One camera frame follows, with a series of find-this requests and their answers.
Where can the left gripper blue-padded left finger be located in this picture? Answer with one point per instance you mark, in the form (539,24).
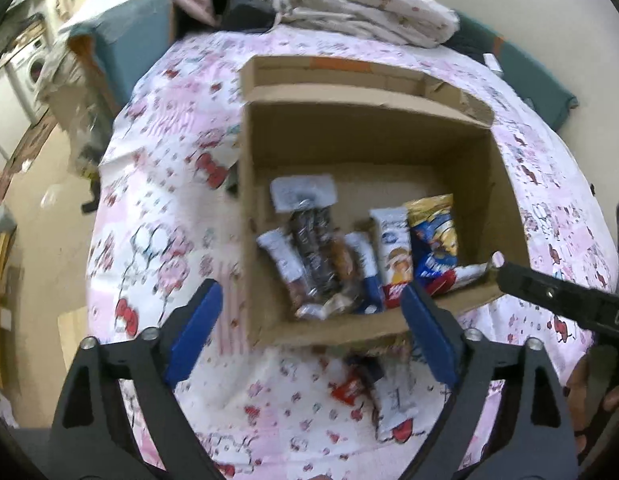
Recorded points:
(91,436)

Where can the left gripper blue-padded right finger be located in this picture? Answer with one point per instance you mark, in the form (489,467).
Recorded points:
(532,436)

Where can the white grey snack packet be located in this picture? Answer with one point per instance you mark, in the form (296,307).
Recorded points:
(394,396)

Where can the white blue snack packet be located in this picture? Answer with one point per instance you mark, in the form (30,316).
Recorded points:
(463,276)

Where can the blue yellow snack bag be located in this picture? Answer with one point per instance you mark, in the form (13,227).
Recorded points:
(433,236)

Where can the small red candy packet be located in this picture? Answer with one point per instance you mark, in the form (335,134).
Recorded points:
(348,391)

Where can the white navy snack stick packet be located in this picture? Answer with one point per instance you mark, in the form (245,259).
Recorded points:
(372,295)

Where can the red white cake snack packet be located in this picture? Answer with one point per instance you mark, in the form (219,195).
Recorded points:
(392,243)

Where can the chocolate white snack packet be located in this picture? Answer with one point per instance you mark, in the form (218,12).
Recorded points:
(307,201)

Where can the yellow pink snack packet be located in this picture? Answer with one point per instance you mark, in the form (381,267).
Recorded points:
(338,304)

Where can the brown jerky snack packet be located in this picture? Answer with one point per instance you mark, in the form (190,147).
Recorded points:
(341,259)

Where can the person right hand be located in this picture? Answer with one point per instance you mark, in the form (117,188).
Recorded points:
(592,393)

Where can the teal bed headboard cushion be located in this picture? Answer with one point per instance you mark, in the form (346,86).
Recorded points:
(530,79)

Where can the brown cardboard box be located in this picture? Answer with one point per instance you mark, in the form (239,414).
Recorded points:
(386,135)

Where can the dark grey cloth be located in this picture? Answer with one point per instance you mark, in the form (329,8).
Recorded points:
(232,180)

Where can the white washing machine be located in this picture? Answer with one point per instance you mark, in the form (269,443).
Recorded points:
(24,67)

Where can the teal bed side cushion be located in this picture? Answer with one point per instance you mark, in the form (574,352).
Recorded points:
(119,46)

